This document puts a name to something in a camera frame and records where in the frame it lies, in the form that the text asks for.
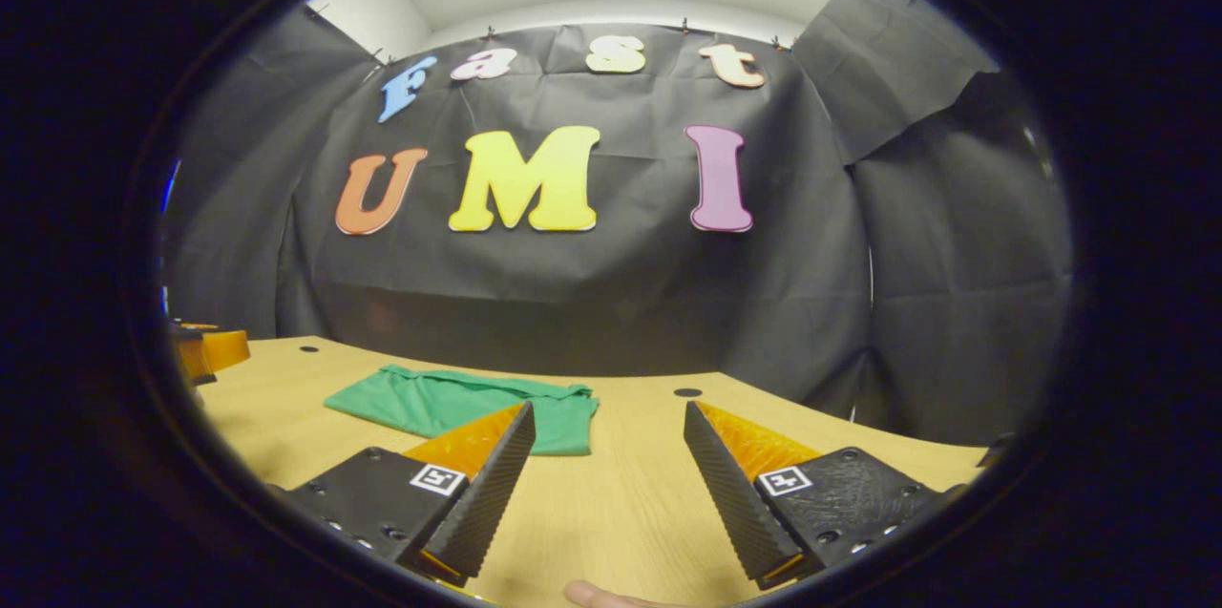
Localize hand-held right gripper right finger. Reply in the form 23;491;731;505
683;399;960;590

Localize green T-shirt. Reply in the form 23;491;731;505
325;365;600;456

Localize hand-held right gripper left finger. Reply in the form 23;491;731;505
270;400;537;588

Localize black backdrop cloth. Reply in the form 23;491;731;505
162;0;1075;447

